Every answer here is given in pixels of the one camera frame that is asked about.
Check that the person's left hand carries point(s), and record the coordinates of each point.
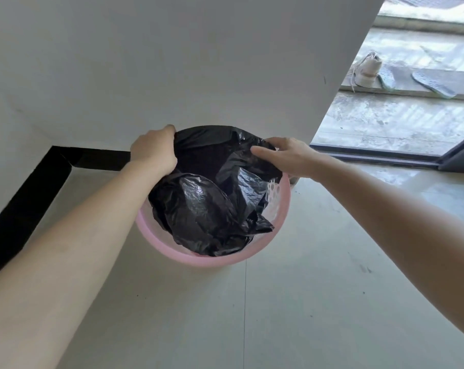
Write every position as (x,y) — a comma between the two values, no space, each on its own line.
(152,147)

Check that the person's right hand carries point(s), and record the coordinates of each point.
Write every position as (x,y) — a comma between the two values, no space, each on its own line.
(293,157)

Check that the person's right thumb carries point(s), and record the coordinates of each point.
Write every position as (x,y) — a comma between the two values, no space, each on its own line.
(263,152)

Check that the person's left fingers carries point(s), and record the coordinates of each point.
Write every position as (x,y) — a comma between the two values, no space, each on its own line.
(171,131)

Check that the black plastic trash bag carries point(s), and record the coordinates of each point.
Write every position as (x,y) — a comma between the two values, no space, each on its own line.
(212,192)

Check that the person's left forearm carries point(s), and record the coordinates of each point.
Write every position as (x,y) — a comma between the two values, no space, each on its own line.
(59,257)

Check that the person's right forearm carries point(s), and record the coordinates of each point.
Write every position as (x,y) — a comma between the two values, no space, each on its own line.
(401,234)

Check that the pink plastic waste basket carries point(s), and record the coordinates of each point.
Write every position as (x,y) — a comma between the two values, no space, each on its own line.
(216,242)

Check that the white sneaker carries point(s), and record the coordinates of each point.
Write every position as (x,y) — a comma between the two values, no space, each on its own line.
(366,71)

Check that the grey shoe insole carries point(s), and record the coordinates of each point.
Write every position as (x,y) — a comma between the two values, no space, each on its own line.
(386,78)
(433,84)

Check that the black baseboard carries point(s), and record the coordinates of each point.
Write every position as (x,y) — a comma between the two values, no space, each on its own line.
(36,195)

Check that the dark sliding door frame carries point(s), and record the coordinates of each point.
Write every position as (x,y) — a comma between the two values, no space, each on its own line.
(408,153)

